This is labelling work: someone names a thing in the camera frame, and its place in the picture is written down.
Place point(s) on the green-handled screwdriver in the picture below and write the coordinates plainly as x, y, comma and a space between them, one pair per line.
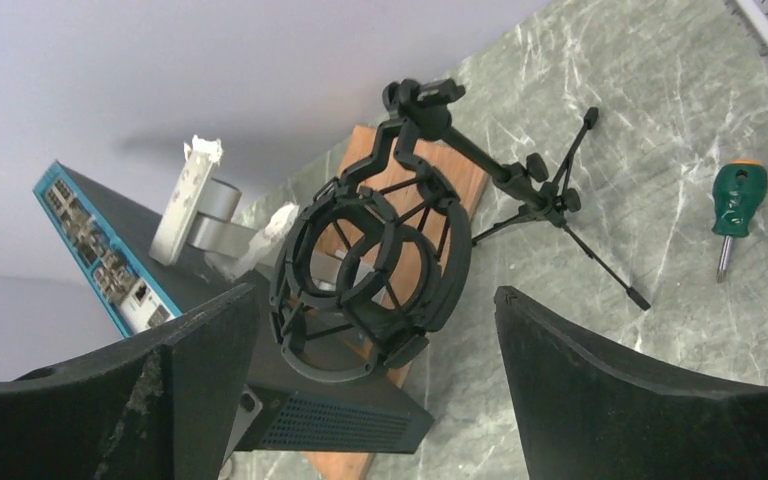
738, 190

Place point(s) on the dark rack network switch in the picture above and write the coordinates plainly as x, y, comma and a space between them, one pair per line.
109, 236

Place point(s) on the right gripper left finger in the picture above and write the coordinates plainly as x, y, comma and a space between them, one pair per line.
158, 405

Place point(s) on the black tripod shock-mount stand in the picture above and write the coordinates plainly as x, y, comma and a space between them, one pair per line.
387, 244

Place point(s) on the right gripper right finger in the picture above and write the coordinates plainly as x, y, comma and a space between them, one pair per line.
588, 407

